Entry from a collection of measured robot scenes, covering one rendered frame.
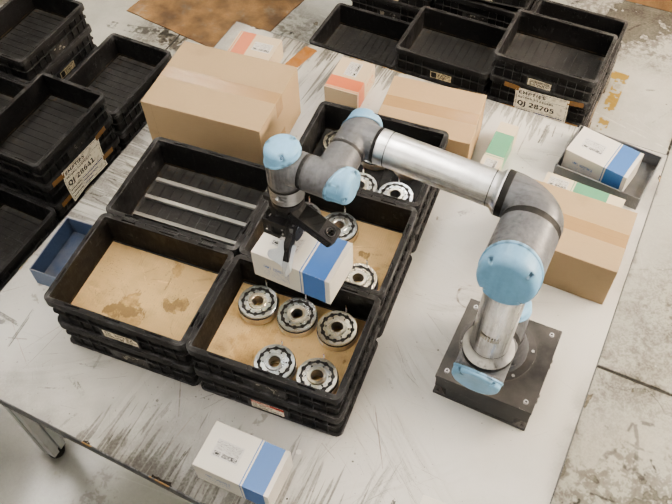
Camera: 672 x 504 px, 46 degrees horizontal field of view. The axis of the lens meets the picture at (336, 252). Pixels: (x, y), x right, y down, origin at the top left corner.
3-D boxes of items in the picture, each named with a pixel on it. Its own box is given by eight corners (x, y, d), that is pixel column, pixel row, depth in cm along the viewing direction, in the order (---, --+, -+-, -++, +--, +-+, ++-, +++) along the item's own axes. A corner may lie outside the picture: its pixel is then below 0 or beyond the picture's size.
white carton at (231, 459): (293, 465, 193) (290, 451, 186) (271, 510, 187) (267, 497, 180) (222, 434, 198) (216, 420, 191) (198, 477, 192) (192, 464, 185)
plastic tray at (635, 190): (658, 167, 247) (663, 157, 243) (635, 210, 237) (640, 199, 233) (576, 135, 256) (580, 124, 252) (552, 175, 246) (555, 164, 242)
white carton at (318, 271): (353, 265, 186) (352, 243, 179) (330, 304, 180) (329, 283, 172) (279, 237, 191) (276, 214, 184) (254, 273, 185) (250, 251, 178)
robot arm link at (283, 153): (292, 165, 149) (253, 151, 152) (296, 202, 158) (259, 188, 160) (311, 138, 153) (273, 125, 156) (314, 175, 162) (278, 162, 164)
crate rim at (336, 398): (382, 302, 196) (382, 297, 194) (339, 406, 180) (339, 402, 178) (237, 257, 205) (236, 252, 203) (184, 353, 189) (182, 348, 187)
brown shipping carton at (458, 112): (480, 131, 258) (486, 95, 245) (464, 179, 246) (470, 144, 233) (392, 111, 264) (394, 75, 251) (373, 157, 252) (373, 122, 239)
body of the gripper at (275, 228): (280, 210, 178) (275, 175, 168) (314, 223, 176) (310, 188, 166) (263, 235, 174) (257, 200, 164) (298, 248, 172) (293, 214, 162)
